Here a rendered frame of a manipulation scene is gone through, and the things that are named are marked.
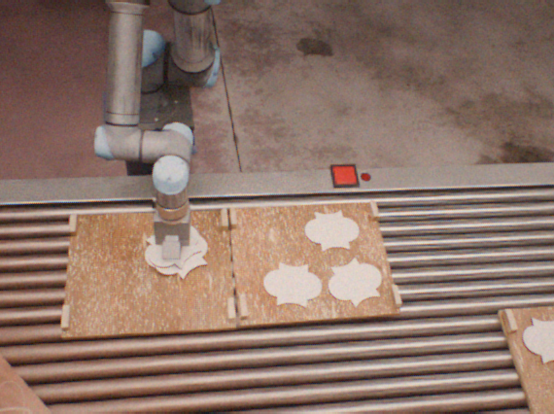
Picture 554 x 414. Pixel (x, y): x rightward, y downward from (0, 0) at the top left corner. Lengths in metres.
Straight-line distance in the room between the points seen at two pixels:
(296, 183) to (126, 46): 0.67
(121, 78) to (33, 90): 1.99
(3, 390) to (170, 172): 0.57
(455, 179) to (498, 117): 1.64
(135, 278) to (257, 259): 0.31
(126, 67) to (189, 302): 0.58
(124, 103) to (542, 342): 1.17
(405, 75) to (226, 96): 0.96
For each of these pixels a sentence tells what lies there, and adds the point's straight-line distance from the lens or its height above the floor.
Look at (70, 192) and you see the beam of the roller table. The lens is 1.97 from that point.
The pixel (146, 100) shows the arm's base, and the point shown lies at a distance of 2.02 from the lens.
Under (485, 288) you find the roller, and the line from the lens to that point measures 1.93.
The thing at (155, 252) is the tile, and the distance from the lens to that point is 1.78.
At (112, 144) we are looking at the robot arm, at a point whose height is 1.25.
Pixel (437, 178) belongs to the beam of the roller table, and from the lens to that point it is 2.10.
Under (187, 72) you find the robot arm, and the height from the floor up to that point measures 1.17.
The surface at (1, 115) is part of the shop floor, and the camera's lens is 3.49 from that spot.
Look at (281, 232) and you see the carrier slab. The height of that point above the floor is 0.94.
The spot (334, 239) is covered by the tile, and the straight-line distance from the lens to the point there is 1.85.
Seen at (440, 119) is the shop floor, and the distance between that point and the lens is 3.60.
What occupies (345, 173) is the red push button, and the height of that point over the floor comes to 0.93.
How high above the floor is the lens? 2.47
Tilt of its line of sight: 54 degrees down
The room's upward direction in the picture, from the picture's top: 9 degrees clockwise
